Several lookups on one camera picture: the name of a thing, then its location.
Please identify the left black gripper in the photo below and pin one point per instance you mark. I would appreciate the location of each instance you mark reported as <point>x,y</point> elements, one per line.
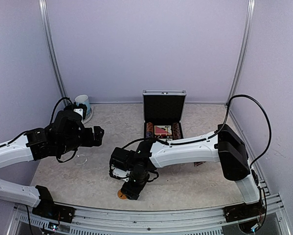
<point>89,141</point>

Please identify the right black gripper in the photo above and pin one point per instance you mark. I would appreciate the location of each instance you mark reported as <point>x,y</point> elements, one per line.
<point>132,192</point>

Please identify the clear round disc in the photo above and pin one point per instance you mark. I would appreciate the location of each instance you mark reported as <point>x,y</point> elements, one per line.
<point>80,159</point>

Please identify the orange big blind button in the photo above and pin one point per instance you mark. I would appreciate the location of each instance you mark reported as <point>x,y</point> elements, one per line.
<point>121,195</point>

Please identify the red playing card deck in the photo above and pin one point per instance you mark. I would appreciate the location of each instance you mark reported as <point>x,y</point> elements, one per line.
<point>163,130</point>

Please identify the aluminium poker case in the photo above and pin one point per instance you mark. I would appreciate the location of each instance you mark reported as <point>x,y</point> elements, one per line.
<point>163,107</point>

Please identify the black triangular dealer button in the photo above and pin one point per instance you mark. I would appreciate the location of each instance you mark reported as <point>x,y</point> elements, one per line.
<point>196,164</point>

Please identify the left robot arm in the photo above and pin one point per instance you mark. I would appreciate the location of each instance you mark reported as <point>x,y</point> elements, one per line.
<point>31,145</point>

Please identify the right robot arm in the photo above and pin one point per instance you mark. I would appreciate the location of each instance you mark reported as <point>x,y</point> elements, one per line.
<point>223,146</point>

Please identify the white round coaster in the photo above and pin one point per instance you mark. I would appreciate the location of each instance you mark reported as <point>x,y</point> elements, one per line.
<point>88,116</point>

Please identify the light blue mug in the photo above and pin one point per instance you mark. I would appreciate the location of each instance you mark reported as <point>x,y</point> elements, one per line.
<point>82,101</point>

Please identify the red yellow chip row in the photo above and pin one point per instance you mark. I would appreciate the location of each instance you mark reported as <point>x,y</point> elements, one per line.
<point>149,130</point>

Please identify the brown chip row in case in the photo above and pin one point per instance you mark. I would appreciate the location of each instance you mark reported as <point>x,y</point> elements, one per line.
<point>176,131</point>

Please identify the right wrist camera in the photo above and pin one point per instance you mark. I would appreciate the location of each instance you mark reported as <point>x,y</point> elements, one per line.
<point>119,174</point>

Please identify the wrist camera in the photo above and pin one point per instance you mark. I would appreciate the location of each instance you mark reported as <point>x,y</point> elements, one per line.
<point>81,109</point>
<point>119,174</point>

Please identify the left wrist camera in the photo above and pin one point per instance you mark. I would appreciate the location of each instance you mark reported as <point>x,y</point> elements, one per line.
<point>81,109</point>

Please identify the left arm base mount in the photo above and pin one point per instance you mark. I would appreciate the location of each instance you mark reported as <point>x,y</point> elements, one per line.
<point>56,212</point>

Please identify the aluminium front rail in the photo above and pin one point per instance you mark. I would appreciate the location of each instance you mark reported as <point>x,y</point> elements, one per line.
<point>94,221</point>

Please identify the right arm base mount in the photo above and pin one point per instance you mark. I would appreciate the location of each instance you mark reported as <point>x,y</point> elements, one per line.
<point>243,211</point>

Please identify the left aluminium post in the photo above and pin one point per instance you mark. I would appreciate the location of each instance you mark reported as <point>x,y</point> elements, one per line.
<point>50,46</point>

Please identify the aluminium post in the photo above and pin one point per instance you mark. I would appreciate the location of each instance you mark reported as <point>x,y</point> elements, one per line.
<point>50,46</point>
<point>243,49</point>

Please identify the right aluminium post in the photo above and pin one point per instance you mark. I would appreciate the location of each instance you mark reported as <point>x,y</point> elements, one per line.
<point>243,49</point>

